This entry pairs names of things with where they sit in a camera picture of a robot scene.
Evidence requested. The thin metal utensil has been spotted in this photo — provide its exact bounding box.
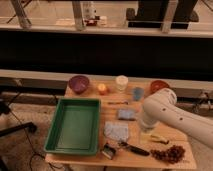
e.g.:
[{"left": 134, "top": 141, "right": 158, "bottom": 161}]
[{"left": 107, "top": 101, "right": 129, "bottom": 105}]

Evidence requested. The red bowl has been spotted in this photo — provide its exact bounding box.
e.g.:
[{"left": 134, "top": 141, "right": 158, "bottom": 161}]
[{"left": 150, "top": 80, "right": 169, "bottom": 94}]

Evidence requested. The wooden table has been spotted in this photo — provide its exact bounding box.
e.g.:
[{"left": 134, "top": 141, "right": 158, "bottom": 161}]
[{"left": 45, "top": 80, "right": 196, "bottom": 170}]

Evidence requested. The orange fruit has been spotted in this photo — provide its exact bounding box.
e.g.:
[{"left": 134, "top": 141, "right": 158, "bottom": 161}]
[{"left": 97, "top": 84, "right": 107, "bottom": 95}]

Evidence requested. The dark red grape bunch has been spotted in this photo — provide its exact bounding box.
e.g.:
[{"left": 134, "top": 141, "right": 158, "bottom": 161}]
[{"left": 150, "top": 145, "right": 185, "bottom": 164}]

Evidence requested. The green plastic tray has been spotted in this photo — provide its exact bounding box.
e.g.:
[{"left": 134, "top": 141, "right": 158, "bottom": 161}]
[{"left": 44, "top": 98, "right": 101, "bottom": 156}]

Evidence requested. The black handled knife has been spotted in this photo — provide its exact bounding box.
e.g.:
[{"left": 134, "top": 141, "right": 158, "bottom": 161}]
[{"left": 118, "top": 141, "right": 150, "bottom": 156}]

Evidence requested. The purple bowl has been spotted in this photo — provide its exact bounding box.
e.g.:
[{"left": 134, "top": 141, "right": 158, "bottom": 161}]
[{"left": 68, "top": 75, "right": 90, "bottom": 94}]

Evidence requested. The blue plastic cup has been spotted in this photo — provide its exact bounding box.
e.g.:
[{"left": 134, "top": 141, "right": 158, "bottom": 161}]
[{"left": 132, "top": 87, "right": 144, "bottom": 101}]

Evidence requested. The black chair base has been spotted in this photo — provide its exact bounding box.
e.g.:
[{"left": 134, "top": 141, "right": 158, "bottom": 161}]
[{"left": 0, "top": 99, "right": 37, "bottom": 137}]

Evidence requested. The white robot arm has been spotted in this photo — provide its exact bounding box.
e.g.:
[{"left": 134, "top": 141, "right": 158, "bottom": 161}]
[{"left": 139, "top": 88, "right": 213, "bottom": 149}]

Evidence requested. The black binder clip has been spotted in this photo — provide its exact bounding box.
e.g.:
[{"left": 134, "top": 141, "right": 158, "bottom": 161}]
[{"left": 101, "top": 143, "right": 116, "bottom": 160}]

